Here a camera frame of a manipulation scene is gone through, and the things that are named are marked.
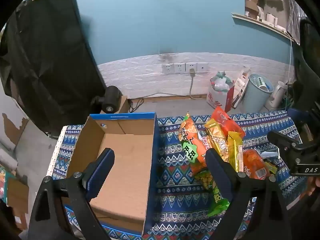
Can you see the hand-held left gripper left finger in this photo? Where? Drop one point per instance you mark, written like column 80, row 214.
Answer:
column 100, row 175

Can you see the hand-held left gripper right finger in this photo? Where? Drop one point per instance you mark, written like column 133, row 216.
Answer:
column 220, row 175

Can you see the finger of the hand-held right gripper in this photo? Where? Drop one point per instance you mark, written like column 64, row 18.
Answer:
column 297, row 115
column 280, row 137

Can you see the dark snack packet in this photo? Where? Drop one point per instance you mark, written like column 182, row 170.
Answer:
column 270, row 155

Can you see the narrow yellow snack packet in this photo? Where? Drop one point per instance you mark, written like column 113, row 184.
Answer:
column 235, row 152

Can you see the blue cardboard box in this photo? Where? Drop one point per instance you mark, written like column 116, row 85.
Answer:
column 125, row 160

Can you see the green pea snack packet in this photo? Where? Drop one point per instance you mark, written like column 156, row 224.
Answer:
column 217, row 205

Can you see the small yellow-green snack packet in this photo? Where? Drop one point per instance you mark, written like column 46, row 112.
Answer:
column 271, row 167

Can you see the wide yellow snack packet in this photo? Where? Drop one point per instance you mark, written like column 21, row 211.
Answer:
column 217, row 140

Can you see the orange snack packet green label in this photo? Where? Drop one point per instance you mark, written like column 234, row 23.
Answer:
column 190, row 142

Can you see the red snack packet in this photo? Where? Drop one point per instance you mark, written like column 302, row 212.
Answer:
column 222, row 121

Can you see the person's right hand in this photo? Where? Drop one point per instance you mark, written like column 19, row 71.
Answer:
column 315, row 183

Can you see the white kettle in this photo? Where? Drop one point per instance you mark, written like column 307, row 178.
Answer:
column 276, row 95

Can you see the blue patterned tablecloth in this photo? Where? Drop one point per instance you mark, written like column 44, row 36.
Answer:
column 175, row 180

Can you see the light blue trash bin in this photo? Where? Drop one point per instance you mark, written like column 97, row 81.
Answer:
column 253, row 97

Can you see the white and red packaging board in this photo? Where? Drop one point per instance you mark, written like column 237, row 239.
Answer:
column 241, row 85

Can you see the white and red carton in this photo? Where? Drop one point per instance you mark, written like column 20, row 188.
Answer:
column 215, row 100

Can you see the clear plastic bag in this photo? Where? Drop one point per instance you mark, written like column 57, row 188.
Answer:
column 221, row 82

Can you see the brown cardboard boxes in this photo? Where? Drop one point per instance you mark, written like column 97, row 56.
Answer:
column 17, row 195

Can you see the black cloth backdrop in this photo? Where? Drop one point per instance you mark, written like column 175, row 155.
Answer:
column 50, row 55

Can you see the black camera on box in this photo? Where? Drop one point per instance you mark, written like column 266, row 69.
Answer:
column 111, row 98

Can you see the white wall shelf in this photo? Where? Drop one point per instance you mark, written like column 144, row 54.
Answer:
column 260, row 23

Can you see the white wall socket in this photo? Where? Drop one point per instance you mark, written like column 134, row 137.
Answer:
column 191, row 66
column 168, row 68
column 202, row 66
column 179, row 68

